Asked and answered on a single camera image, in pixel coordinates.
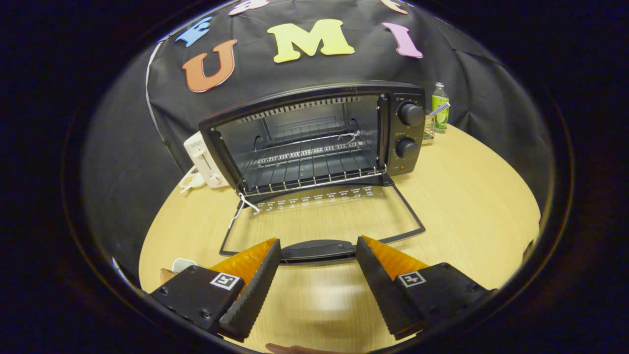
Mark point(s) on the small white plate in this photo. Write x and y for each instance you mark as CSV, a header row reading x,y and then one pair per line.
x,y
190,181

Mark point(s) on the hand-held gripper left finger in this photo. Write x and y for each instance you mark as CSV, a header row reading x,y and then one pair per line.
x,y
255,295

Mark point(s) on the small brown block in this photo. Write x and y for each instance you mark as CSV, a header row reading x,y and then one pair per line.
x,y
167,276

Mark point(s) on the green label bottle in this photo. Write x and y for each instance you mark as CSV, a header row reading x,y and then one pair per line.
x,y
440,118

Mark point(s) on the striped straw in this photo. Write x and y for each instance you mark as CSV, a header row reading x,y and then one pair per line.
x,y
440,109

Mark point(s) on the white rounded dish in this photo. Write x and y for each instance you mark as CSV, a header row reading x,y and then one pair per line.
x,y
184,264

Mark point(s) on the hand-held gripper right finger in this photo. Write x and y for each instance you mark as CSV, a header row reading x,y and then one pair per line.
x,y
385,295

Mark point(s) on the black toaster oven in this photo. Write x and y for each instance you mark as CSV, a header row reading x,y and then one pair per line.
x,y
410,137

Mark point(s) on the white pop-up toaster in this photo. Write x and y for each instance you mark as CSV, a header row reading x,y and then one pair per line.
x,y
206,162

